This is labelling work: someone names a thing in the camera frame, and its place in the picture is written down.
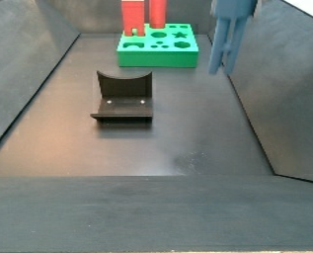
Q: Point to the green shape sorting board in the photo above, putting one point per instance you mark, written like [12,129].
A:
[167,47]

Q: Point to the red cylinder block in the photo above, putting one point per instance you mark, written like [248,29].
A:
[157,13]

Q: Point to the black curved holder stand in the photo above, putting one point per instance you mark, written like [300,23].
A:
[126,97]

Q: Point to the red rectangular legged block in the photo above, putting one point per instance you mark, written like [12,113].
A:
[133,15]

